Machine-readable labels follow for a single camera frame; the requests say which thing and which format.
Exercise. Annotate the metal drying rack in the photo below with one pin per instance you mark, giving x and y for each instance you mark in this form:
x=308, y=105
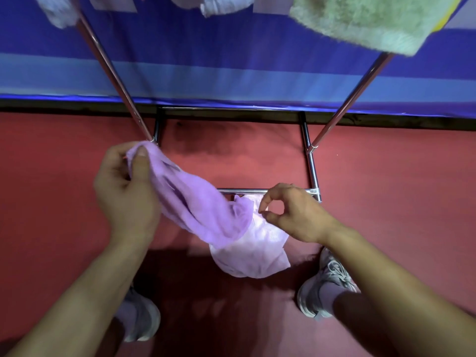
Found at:
x=111, y=76

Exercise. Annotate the person's right white sock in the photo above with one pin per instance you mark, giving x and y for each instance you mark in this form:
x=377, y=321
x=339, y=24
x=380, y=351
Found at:
x=331, y=295

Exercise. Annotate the blue striped banner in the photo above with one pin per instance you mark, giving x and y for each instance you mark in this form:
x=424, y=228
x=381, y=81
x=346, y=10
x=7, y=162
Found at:
x=230, y=66

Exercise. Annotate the person's right thumb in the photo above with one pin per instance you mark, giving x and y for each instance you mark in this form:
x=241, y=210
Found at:
x=277, y=221

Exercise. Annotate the green fluffy towel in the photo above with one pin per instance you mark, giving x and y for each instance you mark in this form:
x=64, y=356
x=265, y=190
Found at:
x=372, y=18

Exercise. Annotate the person's left grey shoe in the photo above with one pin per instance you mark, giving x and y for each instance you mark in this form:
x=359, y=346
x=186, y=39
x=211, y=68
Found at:
x=147, y=316

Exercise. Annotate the person's left leg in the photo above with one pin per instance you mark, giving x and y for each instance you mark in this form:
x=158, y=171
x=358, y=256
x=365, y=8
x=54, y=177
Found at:
x=111, y=342

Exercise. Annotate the person's left thumb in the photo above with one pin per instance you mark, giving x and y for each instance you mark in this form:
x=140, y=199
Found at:
x=141, y=170

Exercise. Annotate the person's left white sock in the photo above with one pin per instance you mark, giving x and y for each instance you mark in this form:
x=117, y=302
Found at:
x=126, y=317

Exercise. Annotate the person's right forearm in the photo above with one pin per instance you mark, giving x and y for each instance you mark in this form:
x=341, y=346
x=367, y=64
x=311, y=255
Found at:
x=401, y=297

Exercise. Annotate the yellow cloth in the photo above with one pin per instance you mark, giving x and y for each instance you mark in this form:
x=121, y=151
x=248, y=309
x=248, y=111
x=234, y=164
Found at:
x=448, y=16

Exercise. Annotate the lavender cloth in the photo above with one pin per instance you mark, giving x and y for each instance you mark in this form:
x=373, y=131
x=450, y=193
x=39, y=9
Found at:
x=57, y=9

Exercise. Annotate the white cloth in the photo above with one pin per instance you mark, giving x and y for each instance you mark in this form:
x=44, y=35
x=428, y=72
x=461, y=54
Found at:
x=219, y=4

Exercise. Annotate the purple towel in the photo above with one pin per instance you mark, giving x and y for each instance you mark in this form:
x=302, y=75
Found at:
x=200, y=208

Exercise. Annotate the person's white sock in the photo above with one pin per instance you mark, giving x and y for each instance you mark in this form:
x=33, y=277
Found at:
x=126, y=317
x=331, y=295

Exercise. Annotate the person's right grey shoe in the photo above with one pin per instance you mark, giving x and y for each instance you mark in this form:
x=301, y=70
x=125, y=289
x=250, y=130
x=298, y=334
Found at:
x=316, y=289

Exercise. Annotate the person's grey shoe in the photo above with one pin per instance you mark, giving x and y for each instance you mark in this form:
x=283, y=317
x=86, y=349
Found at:
x=316, y=289
x=147, y=316

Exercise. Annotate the person's left hand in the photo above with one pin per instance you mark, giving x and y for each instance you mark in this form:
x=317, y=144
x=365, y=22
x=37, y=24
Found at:
x=124, y=204

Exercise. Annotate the person's right hand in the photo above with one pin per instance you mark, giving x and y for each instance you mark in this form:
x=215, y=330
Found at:
x=303, y=217

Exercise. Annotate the person's right leg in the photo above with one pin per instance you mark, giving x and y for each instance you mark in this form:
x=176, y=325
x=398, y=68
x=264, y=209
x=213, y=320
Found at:
x=353, y=327

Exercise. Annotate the person's left forearm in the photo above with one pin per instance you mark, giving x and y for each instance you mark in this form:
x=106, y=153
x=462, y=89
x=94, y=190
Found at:
x=78, y=297

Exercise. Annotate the person's leg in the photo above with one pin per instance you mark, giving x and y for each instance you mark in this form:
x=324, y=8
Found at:
x=353, y=327
x=111, y=342

